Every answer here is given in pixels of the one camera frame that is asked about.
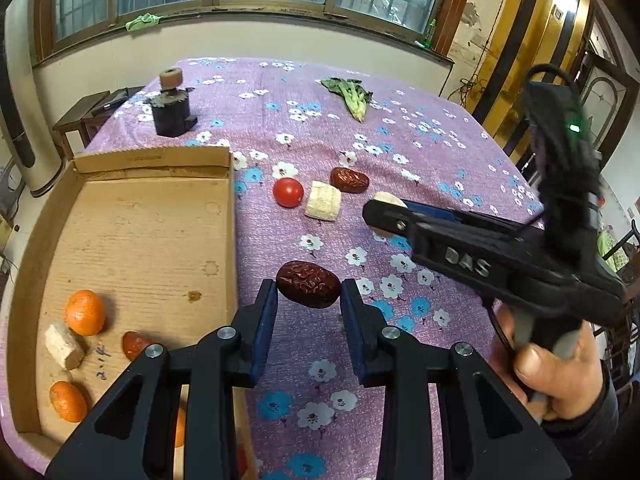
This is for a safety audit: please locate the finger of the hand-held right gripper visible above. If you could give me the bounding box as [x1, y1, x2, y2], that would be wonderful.
[362, 199, 427, 262]
[402, 201, 544, 229]

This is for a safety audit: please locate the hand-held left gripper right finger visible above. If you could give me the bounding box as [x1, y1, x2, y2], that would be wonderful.
[339, 277, 574, 480]

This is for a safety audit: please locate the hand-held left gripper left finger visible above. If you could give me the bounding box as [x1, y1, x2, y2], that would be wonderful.
[45, 277, 280, 480]

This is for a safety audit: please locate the dried red jujube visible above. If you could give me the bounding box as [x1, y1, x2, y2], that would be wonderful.
[330, 167, 371, 195]
[276, 260, 342, 310]

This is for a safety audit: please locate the cardboard tray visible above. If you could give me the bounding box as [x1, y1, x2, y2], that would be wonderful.
[7, 146, 258, 480]

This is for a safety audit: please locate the orange mandarin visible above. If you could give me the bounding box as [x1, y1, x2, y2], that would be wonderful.
[49, 381, 89, 424]
[65, 289, 108, 337]

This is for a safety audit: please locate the person's right forearm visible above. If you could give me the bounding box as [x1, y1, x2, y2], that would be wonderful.
[540, 365, 627, 480]

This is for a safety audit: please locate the person's right hand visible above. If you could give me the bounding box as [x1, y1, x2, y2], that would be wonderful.
[487, 305, 609, 422]

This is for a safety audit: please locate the purple floral bed sheet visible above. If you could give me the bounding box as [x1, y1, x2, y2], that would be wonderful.
[0, 56, 551, 480]

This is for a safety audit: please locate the small red tomato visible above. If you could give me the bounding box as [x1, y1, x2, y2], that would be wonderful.
[272, 178, 305, 208]

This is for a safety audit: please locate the green leafy vegetable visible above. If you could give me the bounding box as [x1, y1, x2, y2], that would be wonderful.
[320, 77, 374, 122]

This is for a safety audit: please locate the stained glass door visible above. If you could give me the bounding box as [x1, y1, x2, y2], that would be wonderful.
[575, 10, 632, 162]

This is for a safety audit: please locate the golden panelled door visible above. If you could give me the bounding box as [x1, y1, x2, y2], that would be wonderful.
[470, 0, 592, 127]

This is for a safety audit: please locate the black motor with brown roller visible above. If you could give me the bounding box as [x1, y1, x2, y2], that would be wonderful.
[144, 68, 199, 137]

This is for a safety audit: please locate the dark wooden side table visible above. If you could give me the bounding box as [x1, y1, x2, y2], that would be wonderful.
[52, 86, 147, 157]

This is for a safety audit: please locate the white standing appliance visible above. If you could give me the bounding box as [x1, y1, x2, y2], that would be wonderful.
[0, 35, 64, 199]

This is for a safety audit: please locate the green rag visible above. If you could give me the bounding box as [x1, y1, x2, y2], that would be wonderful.
[125, 12, 162, 32]

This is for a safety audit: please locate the hanging wall cable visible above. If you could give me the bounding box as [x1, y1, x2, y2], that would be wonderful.
[456, 5, 502, 107]

